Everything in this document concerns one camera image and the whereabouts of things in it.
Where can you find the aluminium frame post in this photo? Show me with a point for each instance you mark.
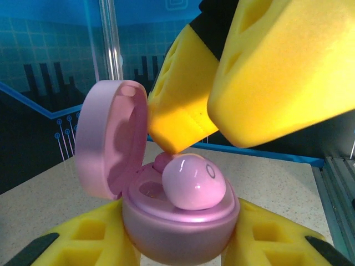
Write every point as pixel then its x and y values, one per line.
pixel 111 41

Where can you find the lavender earbud charging case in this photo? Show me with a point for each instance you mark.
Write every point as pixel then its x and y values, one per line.
pixel 177 235

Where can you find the aluminium table side rail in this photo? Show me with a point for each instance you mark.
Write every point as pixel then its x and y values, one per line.
pixel 338 194

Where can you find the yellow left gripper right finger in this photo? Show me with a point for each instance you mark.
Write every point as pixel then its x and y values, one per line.
pixel 277 243

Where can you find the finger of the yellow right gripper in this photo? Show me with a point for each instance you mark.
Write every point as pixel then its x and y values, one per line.
pixel 180 105
pixel 277 77

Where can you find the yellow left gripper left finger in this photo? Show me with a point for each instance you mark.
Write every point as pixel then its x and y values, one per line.
pixel 83 241

